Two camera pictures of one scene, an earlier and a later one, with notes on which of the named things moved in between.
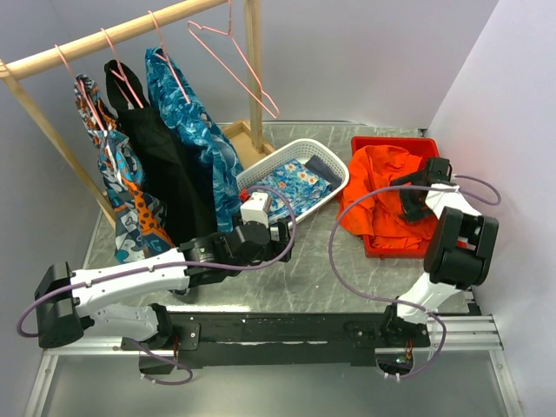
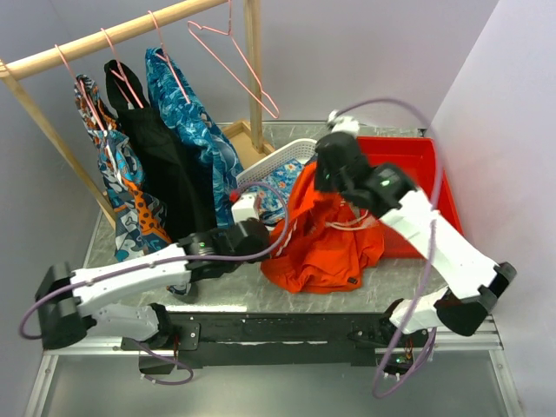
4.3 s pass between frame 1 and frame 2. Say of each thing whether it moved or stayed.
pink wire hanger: stayed
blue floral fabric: stayed
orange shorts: moved
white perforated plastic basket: stayed
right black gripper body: moved
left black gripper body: stayed
